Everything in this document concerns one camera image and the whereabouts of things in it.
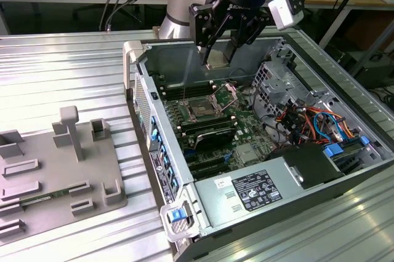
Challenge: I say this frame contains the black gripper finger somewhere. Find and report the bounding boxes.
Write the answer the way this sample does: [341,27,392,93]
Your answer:
[189,2,231,66]
[227,12,271,60]

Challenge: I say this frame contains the silver square CPU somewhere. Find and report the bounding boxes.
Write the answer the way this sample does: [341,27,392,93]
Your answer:
[205,49,234,69]

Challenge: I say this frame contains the CPU socket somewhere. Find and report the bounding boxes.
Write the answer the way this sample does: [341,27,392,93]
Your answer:
[187,95,224,122]

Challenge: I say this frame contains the open PC case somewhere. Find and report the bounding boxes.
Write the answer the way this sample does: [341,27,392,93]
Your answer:
[122,25,394,262]

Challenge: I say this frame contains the metal socket cover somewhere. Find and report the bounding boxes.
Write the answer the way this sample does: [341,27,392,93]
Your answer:
[211,81,240,114]

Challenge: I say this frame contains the silver perforated drive cage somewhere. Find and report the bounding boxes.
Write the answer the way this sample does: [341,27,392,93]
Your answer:
[251,61,310,119]

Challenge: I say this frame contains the black RAM slots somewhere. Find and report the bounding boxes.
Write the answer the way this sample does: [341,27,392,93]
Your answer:
[159,79,214,100]
[179,113,237,136]

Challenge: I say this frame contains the green motherboard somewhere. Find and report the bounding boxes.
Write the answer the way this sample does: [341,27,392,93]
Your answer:
[159,79,279,181]

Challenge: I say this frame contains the silver square heat sink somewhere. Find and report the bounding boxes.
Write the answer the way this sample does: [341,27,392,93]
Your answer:
[236,144,259,165]

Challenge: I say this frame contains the black equipment case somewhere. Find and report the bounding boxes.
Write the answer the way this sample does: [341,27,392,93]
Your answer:
[347,51,394,90]

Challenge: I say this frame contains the black expansion slots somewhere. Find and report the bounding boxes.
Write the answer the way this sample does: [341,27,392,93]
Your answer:
[186,153,231,180]

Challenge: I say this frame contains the large blue drive clip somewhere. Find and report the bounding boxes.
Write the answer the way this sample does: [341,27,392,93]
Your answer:
[323,143,345,159]

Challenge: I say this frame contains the silver power supply with label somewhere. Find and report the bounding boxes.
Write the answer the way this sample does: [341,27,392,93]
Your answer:
[193,156,308,229]

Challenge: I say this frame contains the blue case latch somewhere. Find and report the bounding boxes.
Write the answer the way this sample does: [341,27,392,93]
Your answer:
[167,208,183,223]

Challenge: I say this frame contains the grey plastic parts rack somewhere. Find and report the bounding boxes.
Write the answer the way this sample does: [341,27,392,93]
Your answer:
[0,106,129,242]

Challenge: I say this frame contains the green RAM stick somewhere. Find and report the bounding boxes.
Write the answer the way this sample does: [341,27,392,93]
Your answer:
[18,189,71,207]

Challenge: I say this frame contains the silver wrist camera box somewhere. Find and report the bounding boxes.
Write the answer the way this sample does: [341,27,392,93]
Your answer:
[267,0,305,31]

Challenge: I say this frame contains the thin wire locking lever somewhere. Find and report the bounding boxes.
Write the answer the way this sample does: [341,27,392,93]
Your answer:
[182,66,189,103]

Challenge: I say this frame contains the grey case handle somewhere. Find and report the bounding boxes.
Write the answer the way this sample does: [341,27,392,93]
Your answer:
[122,41,148,90]

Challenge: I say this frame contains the orange and black wire bundle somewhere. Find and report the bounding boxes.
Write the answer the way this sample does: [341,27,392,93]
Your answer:
[275,101,363,148]

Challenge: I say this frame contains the blue data wire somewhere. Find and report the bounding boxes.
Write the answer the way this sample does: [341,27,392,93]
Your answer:
[313,110,344,143]

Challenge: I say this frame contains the black air duct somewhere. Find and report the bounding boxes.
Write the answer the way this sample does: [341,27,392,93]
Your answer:
[266,144,345,189]

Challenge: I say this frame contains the clear case handle with latch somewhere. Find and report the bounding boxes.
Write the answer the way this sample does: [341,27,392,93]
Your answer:
[159,199,201,242]

